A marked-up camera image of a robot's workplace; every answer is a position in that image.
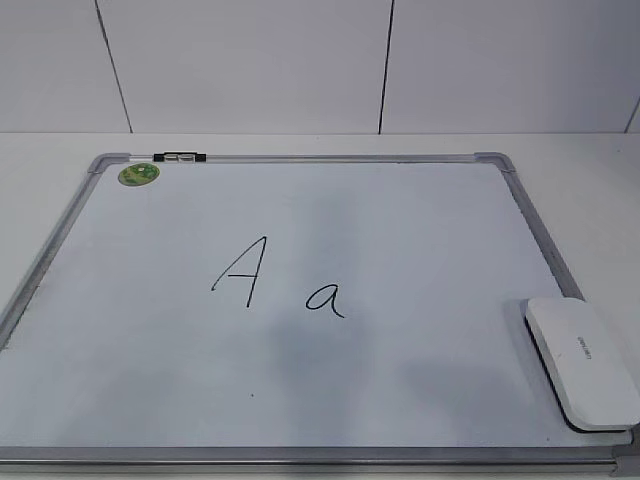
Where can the white board eraser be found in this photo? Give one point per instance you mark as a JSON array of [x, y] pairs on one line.
[[594, 389]]

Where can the black and silver marker pen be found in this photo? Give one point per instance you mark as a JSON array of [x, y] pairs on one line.
[[171, 157]]

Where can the round green magnet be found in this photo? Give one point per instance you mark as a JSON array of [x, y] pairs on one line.
[[138, 174]]

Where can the white board with aluminium frame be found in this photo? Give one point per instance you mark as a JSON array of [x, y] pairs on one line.
[[293, 313]]

